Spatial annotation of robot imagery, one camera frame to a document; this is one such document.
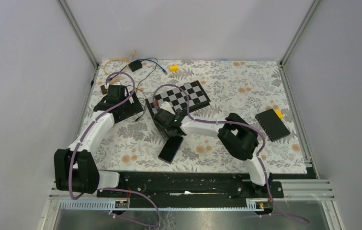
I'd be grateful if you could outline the small black network switch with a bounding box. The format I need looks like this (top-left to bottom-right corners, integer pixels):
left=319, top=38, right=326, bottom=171
left=158, top=136, right=183, bottom=164

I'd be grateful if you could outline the black power adapter with cable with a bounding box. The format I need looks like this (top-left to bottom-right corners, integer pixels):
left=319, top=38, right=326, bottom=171
left=127, top=61, right=159, bottom=123

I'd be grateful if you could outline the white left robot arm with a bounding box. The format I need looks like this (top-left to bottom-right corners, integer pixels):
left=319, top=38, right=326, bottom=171
left=54, top=85, right=143, bottom=197

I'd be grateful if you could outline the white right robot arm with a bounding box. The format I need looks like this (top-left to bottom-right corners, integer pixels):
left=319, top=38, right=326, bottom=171
left=153, top=102, right=272, bottom=197

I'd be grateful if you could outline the dark brown wooden block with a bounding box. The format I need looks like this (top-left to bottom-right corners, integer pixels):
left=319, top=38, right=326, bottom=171
left=101, top=86, right=108, bottom=95

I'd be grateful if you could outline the light tan wooden block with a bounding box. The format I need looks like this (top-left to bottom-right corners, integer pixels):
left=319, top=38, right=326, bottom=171
left=106, top=78, right=120, bottom=86

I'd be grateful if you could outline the floral patterned table mat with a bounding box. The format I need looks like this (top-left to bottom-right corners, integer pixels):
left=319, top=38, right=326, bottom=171
left=93, top=60, right=306, bottom=174

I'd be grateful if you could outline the black white checkerboard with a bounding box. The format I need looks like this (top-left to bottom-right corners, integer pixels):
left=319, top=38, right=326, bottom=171
left=147, top=80, right=211, bottom=118

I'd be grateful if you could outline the yellow block at right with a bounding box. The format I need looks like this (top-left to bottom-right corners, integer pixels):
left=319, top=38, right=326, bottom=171
left=274, top=109, right=284, bottom=119

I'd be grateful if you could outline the blue ethernet cable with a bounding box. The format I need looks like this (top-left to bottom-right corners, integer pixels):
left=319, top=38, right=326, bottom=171
left=109, top=57, right=168, bottom=81

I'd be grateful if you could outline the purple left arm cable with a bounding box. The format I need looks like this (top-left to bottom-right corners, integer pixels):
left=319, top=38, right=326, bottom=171
left=68, top=71, right=136, bottom=201

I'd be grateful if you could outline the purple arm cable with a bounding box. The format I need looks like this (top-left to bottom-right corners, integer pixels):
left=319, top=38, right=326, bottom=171
left=68, top=71, right=136, bottom=201
left=152, top=83, right=310, bottom=226

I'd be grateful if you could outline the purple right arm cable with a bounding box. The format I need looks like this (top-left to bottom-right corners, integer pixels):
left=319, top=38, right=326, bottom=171
left=152, top=83, right=310, bottom=226

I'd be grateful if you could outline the orange yellow cable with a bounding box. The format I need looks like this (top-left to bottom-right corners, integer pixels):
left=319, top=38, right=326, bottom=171
left=103, top=50, right=136, bottom=77

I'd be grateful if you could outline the yellow block near wall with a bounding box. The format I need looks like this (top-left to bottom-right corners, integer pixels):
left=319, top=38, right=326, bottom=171
left=169, top=65, right=179, bottom=72

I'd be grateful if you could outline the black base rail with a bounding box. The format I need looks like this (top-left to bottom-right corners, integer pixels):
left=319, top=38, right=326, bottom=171
left=97, top=171, right=284, bottom=208

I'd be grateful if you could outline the large black network switch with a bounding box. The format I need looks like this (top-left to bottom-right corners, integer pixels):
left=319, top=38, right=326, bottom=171
left=255, top=109, right=291, bottom=142

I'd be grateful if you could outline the slotted cable duct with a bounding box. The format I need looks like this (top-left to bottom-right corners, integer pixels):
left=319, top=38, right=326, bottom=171
left=60, top=198, right=264, bottom=213

